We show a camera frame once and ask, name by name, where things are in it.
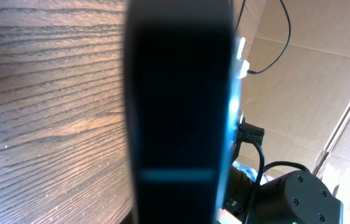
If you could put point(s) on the Galaxy S24+ smartphone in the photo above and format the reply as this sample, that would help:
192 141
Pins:
181 102

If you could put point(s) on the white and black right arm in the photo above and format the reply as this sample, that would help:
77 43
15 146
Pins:
296 197

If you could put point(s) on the white charger plug adapter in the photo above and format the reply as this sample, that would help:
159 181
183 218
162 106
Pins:
242 69

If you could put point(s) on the white power strip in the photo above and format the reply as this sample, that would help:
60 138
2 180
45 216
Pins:
240 47

